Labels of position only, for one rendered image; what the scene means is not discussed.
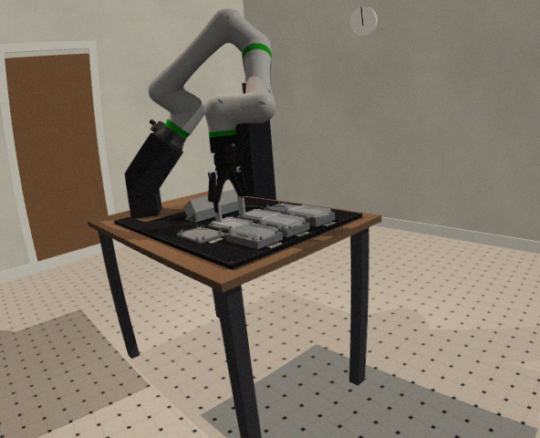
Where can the white operator panel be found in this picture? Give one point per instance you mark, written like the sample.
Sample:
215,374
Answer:
202,209

